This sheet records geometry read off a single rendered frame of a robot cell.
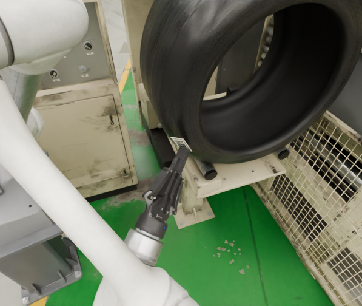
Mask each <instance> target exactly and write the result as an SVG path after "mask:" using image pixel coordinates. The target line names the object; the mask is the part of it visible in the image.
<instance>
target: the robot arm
mask: <svg viewBox="0 0 362 306"><path fill-rule="evenodd" d="M88 26H89V17H88V13H87V10H86V7H85V5H84V3H83V1H82V0H0V164H1V165H3V167H4V168H5V169H6V170H7V171H8V172H9V173H10V174H11V175H12V176H13V177H14V178H15V180H16V181H17V182H18V183H19V184H20V185H21V186H22V187H23V188H24V189H25V190H26V192H27V193H28V194H29V195H30V196H31V197H32V198H33V200H34V201H35V202H36V203H37V204H38V205H39V206H40V207H41V208H42V209H43V210H44V211H45V212H46V213H47V215H48V216H49V217H50V218H51V219H52V220H53V221H54V222H55V223H56V224H57V225H58V226H59V227H60V228H61V229H62V231H63V232H64V233H65V234H66V235H67V236H68V237H69V239H70V240H71V241H72V242H73V243H74V244H75V245H76V246H77V247H78V248H79V249H80V250H81V251H82V252H83V253H84V255H85V256H86V257H87V258H88V259H89V261H91V263H92V264H93V265H94V266H95V267H96V268H97V270H98V271H99V272H100V273H101V274H102V275H103V279H102V281H101V283H100V286H99V288H98V291H97V293H96V296H95V300H94V303H93V306H199V305H198V303H197V302H196V301H195V300H193V299H192V298H191V297H190V296H189V295H188V292H187V291H186V290H185V289H184V288H183V287H182V286H180V284H179V283H177V282H176V281H175V280H174V279H173V278H172V277H171V276H170V275H169V274H168V273H167V272H166V271H165V270H164V269H162V268H160V267H155V265H156V263H157V260H158V257H159V254H160V252H161V250H162V248H163V245H164V244H163V242H161V241H159V240H160V238H161V239H163V237H164V235H165V233H166V230H167V227H168V224H166V221H167V219H168V218H169V216H170V215H172V214H173V215H176V214H177V206H178V202H179V198H180V195H181V191H182V188H183V183H184V179H183V178H182V174H181V173H182V171H183V169H184V166H185V164H186V161H187V158H188V156H189V154H190V149H189V148H184V147H179V149H178V152H177V153H176V156H175V158H174V159H173V162H172V164H171V165H170V167H169V168H167V167H163V168H162V170H161V172H160V173H159V174H158V176H157V177H156V179H155V180H154V182H153V183H152V184H151V186H150V188H149V189H148V190H147V191H146V192H144V193H143V194H142V197H143V198H145V199H146V202H147V203H146V207H145V211H144V212H143V213H141V214H140V215H139V217H138V220H137V221H136V223H135V226H134V227H136V229H129V232H128V234H127V236H126V238H125V240H124V241H122V239H121V238H120V237H119V236H118V235H117V234H116V233H115V232H114V230H112V229H111V227H110V226H109V225H108V224H107V223H106V222H105V220H104V219H103V218H102V217H101V216H100V215H99V214H98V213H97V212H96V211H95V210H94V208H93V207H92V206H91V205H90V204H89V203H88V201H87V200H86V199H85V198H84V197H83V196H82V195H81V194H80V193H79V192H78V190H77V189H76V188H75V187H74V186H73V185H72V184H71V183H70V182H69V181H68V180H67V178H66V177H65V176H64V175H63V174H62V172H61V171H60V170H59V169H58V168H57V167H56V166H55V165H54V164H53V162H52V161H51V160H50V159H49V158H48V156H47V155H46V154H45V152H44V151H43V150H42V149H41V147H40V146H39V144H38V143H37V141H36V139H37V138H38V137H39V136H40V134H41V132H42V130H43V128H44V121H43V119H42V116H41V114H40V113H39V112H38V111H37V110H36V109H35V108H33V107H32V106H33V103H34V100H35V98H36V94H37V92H38V89H39V86H40V83H41V81H42V78H43V75H44V73H46V72H48V71H49V70H51V69H52V68H54V66H55V65H56V64H57V63H58V62H59V61H60V60H61V59H62V58H63V57H65V56H66V54H68V53H69V52H70V51H71V49H72V48H73V47H76V46H77V45H78V44H79V43H80V42H81V41H82V40H83V38H84V37H85V35H86V33H87V31H88ZM3 193H4V192H3V190H2V189H1V188H0V196H1V195H2V194H3Z"/></svg>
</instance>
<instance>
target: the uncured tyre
mask: <svg viewBox="0 0 362 306"><path fill-rule="evenodd" d="M271 14H273V17H274V27H273V36H272V40H271V43H270V47H269V50H268V52H267V55H266V57H265V59H264V61H263V62H262V64H261V65H260V67H259V68H258V70H257V71H256V72H255V74H254V75H253V76H252V77H251V78H250V80H249V81H247V82H246V83H245V84H244V85H243V86H241V87H240V88H239V89H237V90H236V91H234V92H232V93H230V94H228V95H226V96H225V97H221V98H218V99H215V100H203V98H204V94H205V91H206V88H207V85H208V83H209V81H210V79H211V77H212V75H213V73H214V71H215V69H216V67H217V66H218V64H219V63H220V61H221V60H222V58H223V57H224V55H225V54H226V53H227V52H228V50H229V49H230V48H231V47H232V46H233V45H234V44H235V43H236V42H237V41H238V40H239V39H240V38H241V37H242V36H243V35H244V34H245V33H246V32H247V31H248V30H249V29H251V28H252V27H253V26H254V25H255V24H257V23H258V22H260V21H261V20H263V19H264V18H266V17H268V16H269V15H271ZM361 49H362V0H154V2H153V4H152V6H151V8H150V10H149V14H148V15H147V19H146V22H145V25H144V30H143V33H142V39H141V48H140V70H141V78H142V83H143V85H144V88H145V91H146V94H147V96H148V98H149V100H150V102H151V104H152V106H153V109H154V111H155V113H156V115H157V117H158V120H159V122H160V123H161V126H162V127H163V129H164V132H165V133H166V135H167V136H168V137H169V138H170V140H171V141H172V142H173V143H174V141H173V140H172V139H171V137H175V138H183V139H184V141H185V142H186V143H187V145H188V146H189V148H190V149H191V150H192V152H190V154H189V156H191V157H193V158H195V159H197V160H201V161H203V162H208V163H222V164H235V163H244V162H249V161H252V160H256V159H258V158H261V157H264V156H267V155H269V154H271V153H273V152H275V151H277V150H279V149H281V148H282V147H284V146H285V145H288V144H289V143H290V142H292V141H294V139H296V138H298V137H299V136H300V135H301V134H303V133H304V132H305V131H307V130H308V129H309V128H310V127H311V126H312V125H313V124H314V123H315V122H316V121H317V120H318V119H319V118H320V117H321V116H322V115H323V114H324V113H325V112H326V111H327V110H328V108H329V107H330V106H331V105H332V103H333V102H334V101H335V100H336V99H337V97H338V96H339V94H340V93H341V91H342V90H343V88H344V87H345V85H346V83H347V82H348V80H349V78H350V76H351V74H352V72H353V71H354V68H355V66H356V63H357V61H358V58H359V56H360V53H361ZM174 144H175V143H174ZM175 145H176V144H175Z"/></svg>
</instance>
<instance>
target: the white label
mask: <svg viewBox="0 0 362 306"><path fill-rule="evenodd" d="M171 139H172V140H173V141H174V143H175V144H176V145H177V147H178V148H179V147H184V148H189V146H188V145H187V143H186V142H185V141H184V139H183V138H175V137H171ZM189 149H190V148H189ZM190 151H191V152H192V150H191V149H190Z"/></svg>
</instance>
